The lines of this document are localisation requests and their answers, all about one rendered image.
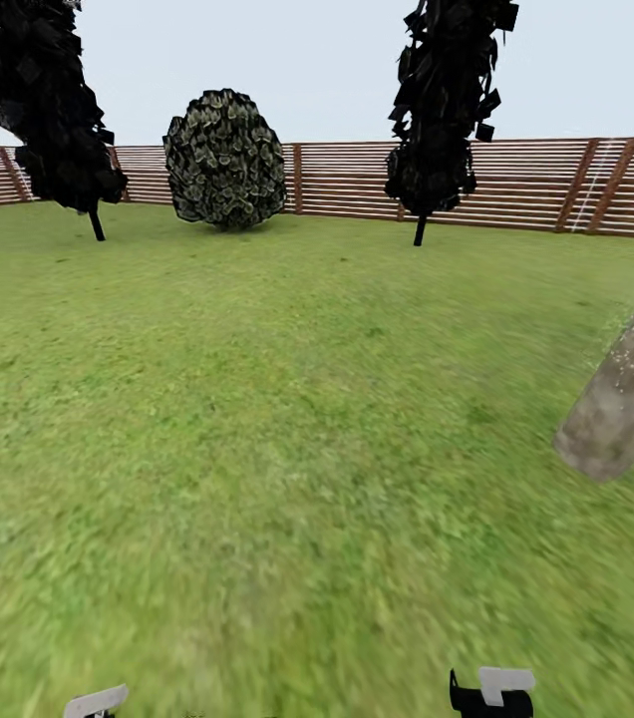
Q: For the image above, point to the bush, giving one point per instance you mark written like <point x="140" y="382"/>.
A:
<point x="225" y="164"/>

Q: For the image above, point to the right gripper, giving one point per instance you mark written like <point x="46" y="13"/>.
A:
<point x="472" y="704"/>

